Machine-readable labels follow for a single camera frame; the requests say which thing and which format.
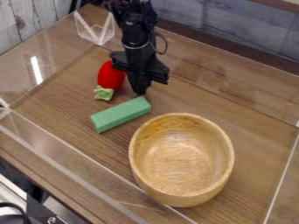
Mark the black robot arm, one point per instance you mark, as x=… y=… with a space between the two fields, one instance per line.
x=143 y=43

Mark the green rectangular block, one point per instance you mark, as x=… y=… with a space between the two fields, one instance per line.
x=122 y=113

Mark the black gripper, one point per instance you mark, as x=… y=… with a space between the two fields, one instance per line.
x=143 y=67

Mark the clear acrylic corner bracket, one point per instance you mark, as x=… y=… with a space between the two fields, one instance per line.
x=97 y=34

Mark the red plush strawberry toy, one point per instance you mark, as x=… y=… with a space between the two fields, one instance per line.
x=110 y=81

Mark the brown wooden bowl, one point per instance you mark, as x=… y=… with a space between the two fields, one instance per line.
x=182 y=159

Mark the black stand base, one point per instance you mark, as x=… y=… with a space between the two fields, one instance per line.
x=34 y=214

